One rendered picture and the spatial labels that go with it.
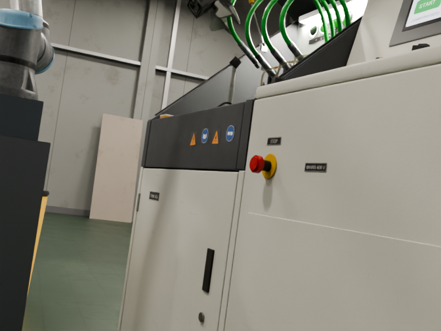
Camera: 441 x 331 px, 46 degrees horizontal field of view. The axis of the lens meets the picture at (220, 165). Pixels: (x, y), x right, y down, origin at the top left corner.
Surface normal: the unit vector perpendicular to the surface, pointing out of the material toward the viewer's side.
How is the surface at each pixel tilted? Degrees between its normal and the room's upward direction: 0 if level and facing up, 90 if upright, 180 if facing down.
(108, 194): 82
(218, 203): 90
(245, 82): 90
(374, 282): 90
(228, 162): 90
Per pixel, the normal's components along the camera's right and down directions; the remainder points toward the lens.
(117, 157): 0.36, -0.15
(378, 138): -0.88, -0.15
